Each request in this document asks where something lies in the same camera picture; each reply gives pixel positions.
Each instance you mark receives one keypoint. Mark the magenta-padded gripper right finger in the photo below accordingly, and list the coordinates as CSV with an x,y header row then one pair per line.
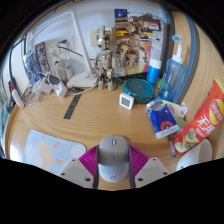
x,y
143,168

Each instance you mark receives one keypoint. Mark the clear glass jar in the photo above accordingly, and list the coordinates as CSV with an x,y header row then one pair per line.
x,y
63,71

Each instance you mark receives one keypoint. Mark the small white desk clock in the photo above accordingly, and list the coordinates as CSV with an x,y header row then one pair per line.
x,y
126,100

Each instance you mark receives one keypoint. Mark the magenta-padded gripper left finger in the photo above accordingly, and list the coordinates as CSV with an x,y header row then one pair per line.
x,y
85,166

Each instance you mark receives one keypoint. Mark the blue model kit box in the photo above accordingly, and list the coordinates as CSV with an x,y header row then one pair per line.
x,y
35,61

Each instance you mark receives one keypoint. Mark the tan robot figure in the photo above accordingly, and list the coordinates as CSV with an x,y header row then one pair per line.
x,y
106,60

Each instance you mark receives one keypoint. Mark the red chips can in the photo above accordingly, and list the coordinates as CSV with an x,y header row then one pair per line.
x,y
201,121

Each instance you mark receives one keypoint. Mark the grey computer mouse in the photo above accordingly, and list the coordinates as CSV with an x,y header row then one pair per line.
x,y
113,156

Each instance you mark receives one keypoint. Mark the colourful model kit box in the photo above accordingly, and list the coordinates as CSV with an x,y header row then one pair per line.
x,y
140,50

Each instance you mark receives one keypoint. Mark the pastel cloud print mouse pad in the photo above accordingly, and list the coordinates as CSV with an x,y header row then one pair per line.
x,y
46,150

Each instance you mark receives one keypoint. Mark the teal blanket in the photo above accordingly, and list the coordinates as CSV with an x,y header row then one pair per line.
x,y
3,116

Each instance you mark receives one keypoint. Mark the pen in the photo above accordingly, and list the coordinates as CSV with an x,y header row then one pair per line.
x,y
172,146

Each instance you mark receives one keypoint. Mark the white desk lamp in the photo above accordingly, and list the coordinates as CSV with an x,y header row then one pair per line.
x,y
81,80

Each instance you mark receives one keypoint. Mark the blue tissue packet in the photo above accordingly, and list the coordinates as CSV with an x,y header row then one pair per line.
x,y
162,120

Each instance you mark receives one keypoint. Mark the blue spray bottle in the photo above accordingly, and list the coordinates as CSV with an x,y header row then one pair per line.
x,y
173,80

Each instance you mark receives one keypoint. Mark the white charger block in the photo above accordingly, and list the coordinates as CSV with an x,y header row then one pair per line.
x,y
57,85

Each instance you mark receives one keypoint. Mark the teal round container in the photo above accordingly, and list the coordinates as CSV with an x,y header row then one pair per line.
x,y
138,90

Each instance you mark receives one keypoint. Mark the white mug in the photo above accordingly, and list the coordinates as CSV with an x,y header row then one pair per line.
x,y
196,155

